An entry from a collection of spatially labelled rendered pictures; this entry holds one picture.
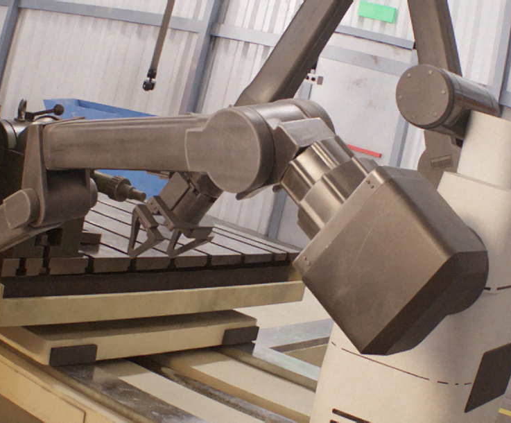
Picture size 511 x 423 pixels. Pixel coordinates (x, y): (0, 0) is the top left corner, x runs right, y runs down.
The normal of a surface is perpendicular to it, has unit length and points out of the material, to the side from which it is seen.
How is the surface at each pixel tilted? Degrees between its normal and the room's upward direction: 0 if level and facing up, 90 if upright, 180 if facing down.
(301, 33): 91
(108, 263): 90
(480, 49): 90
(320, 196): 85
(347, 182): 57
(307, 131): 33
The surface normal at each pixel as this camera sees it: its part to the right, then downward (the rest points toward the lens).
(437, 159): -0.58, -0.03
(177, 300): 0.80, 0.26
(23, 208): -0.71, 0.16
